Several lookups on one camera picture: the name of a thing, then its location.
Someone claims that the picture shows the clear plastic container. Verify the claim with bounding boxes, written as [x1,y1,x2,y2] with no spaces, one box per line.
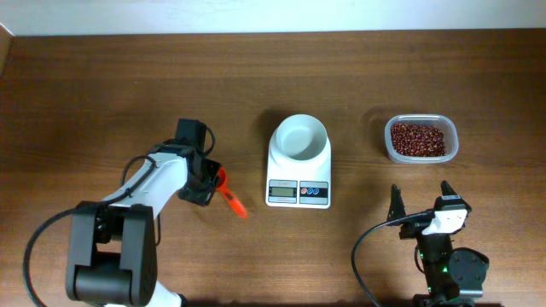
[384,114,459,164]

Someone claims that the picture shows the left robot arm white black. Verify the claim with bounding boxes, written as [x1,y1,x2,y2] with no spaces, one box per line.
[65,119,220,306]

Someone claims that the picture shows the white digital kitchen scale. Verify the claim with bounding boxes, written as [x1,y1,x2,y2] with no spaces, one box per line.
[265,132,332,209]

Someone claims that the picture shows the red beans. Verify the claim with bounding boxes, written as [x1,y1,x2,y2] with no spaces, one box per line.
[390,123,446,157]

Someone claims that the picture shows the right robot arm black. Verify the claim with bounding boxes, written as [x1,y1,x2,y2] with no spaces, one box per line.
[386,181,490,307]

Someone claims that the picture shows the white round bowl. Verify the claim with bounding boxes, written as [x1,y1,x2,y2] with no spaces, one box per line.
[273,114,328,161]

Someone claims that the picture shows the orange measuring scoop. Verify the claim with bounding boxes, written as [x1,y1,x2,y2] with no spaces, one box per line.
[216,167,248,218]

